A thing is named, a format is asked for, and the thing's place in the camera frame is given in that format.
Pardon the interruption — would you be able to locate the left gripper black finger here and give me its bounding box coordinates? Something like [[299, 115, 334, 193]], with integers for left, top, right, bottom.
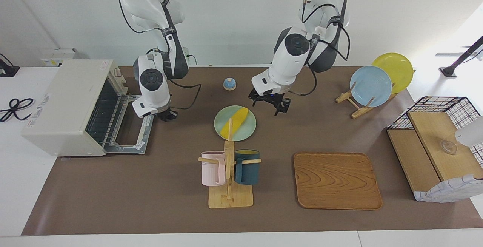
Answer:
[[248, 90, 265, 107], [273, 98, 291, 116]]

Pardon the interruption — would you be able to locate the yellow corn cob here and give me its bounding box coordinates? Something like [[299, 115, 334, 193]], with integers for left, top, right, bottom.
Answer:
[[220, 107, 249, 139]]

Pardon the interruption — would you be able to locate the light green plate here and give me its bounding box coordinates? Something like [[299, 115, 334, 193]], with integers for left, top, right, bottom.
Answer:
[[214, 105, 257, 142]]

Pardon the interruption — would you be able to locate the glass oven door with handle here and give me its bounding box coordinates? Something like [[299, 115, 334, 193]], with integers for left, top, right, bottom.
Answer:
[[104, 93, 155, 154]]

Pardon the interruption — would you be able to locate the white toaster oven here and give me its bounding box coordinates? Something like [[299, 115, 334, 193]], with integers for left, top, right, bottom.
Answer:
[[22, 59, 128, 157]]

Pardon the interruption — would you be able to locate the pink mug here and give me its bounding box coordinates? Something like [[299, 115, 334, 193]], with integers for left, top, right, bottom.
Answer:
[[201, 151, 227, 187]]

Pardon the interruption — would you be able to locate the dark teal mug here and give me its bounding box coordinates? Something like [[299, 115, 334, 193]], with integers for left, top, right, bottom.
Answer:
[[234, 149, 261, 185]]

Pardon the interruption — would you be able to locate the wooden plate rack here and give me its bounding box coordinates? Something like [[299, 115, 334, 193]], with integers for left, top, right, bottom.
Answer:
[[335, 82, 398, 119]]

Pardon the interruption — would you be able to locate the brown table mat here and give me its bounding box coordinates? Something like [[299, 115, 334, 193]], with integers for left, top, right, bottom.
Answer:
[[21, 66, 483, 236]]

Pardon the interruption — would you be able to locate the light blue plate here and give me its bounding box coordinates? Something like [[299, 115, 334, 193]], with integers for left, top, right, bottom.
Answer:
[[350, 66, 393, 107]]

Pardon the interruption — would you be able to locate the brown wooden tray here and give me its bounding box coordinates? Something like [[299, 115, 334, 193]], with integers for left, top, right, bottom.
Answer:
[[293, 152, 383, 210]]

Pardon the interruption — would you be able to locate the wooden mug rack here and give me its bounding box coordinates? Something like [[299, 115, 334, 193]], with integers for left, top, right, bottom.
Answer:
[[198, 118, 262, 209]]

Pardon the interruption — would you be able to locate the yellow plate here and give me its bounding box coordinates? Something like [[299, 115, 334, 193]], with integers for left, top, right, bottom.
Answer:
[[372, 52, 414, 94]]

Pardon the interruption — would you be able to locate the white power box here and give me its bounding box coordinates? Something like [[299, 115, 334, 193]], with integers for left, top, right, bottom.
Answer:
[[41, 49, 89, 67]]

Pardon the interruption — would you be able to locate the black stand with base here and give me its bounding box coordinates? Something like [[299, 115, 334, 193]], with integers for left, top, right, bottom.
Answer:
[[439, 36, 483, 78]]

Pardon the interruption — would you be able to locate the small clear glass dish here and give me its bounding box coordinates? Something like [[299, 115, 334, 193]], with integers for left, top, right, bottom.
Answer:
[[440, 140, 458, 155]]

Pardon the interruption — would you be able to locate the white checked cloth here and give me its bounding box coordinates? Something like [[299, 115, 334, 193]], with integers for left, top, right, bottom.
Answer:
[[413, 174, 483, 203]]

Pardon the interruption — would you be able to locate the white rounded object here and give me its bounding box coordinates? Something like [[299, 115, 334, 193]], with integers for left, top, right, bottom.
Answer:
[[454, 116, 483, 147]]

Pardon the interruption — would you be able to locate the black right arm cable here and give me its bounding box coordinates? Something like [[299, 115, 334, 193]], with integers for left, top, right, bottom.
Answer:
[[168, 79, 202, 110]]

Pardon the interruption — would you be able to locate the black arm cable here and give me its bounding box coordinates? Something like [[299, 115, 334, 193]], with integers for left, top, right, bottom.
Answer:
[[290, 68, 318, 97], [168, 79, 202, 110]]

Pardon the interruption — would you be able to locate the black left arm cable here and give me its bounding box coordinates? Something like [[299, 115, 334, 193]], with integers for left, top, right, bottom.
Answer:
[[290, 68, 318, 97]]

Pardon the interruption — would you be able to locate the metal wire oven rack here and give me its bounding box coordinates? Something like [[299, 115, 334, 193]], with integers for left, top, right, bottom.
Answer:
[[86, 79, 132, 148]]

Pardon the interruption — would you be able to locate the black coiled cable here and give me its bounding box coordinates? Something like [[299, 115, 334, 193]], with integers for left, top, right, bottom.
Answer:
[[0, 98, 35, 123]]

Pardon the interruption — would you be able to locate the wire basket wooden shelf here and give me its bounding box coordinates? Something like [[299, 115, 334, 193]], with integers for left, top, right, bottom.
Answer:
[[387, 111, 483, 198]]

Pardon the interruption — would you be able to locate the black clamp mount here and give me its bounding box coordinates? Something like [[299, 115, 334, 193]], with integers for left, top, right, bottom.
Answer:
[[0, 53, 20, 77]]

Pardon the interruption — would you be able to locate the black wire basket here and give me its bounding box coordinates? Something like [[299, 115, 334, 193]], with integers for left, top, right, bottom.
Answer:
[[388, 96, 483, 164]]

